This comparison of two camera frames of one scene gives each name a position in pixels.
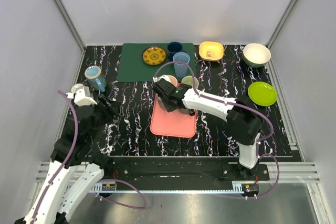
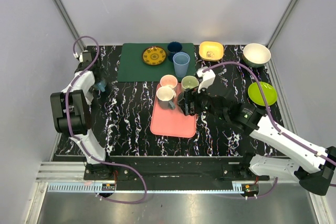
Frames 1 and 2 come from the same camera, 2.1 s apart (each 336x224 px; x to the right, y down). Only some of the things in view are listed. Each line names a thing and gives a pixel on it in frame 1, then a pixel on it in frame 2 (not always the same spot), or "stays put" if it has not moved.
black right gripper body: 168,107 → 201,102
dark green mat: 133,68 stays put
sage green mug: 188,80 stays put
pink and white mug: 171,79 stays put
